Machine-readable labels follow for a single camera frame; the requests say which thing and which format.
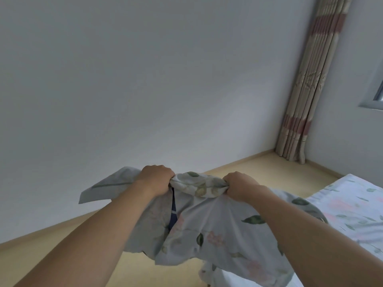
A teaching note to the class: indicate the person's left hand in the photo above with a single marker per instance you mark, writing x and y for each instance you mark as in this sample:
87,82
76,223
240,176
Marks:
154,178

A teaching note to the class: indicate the person's right hand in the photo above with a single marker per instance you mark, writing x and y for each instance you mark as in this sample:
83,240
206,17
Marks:
241,185

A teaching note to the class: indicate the person's right fingers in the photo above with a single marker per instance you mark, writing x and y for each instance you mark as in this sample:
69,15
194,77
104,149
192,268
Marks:
229,180

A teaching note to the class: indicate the person's left fingers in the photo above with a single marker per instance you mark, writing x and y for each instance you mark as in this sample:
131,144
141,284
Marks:
167,173

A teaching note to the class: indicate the floral pillowcase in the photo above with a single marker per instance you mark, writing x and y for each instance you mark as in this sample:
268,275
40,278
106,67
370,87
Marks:
206,224

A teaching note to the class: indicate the person's left forearm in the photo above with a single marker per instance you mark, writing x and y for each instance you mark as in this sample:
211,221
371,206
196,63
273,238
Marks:
86,236

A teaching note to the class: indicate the person's right forearm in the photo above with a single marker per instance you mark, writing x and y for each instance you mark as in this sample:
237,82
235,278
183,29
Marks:
311,236

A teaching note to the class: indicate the dark blue pillow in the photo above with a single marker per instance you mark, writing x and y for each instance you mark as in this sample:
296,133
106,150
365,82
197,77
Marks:
173,213

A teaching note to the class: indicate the bed with floral sheet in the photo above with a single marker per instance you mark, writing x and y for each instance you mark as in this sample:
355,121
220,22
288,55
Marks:
350,215

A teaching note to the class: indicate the beige striped curtain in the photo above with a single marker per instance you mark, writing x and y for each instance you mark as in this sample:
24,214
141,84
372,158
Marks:
311,83

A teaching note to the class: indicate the window frame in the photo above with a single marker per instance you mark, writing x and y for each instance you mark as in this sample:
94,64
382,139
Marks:
374,92

